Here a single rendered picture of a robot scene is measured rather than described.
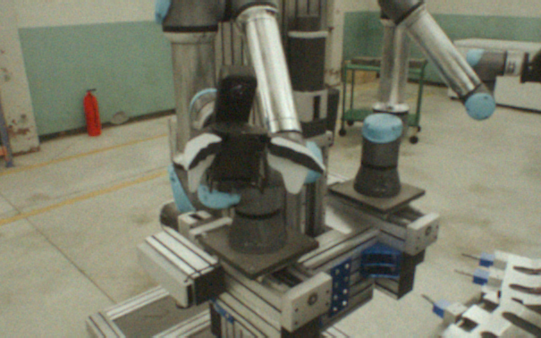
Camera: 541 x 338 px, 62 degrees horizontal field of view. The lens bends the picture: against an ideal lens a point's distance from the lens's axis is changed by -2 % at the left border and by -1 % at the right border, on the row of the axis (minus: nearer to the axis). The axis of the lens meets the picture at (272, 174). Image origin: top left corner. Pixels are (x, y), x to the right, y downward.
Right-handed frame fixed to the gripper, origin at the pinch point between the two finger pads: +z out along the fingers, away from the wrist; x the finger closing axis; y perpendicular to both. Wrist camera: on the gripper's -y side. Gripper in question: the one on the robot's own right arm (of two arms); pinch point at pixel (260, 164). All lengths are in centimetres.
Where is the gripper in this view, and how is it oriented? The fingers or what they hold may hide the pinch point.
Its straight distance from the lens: 48.2
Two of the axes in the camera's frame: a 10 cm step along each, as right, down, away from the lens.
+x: -9.5, -0.3, -3.0
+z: 2.7, 3.6, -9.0
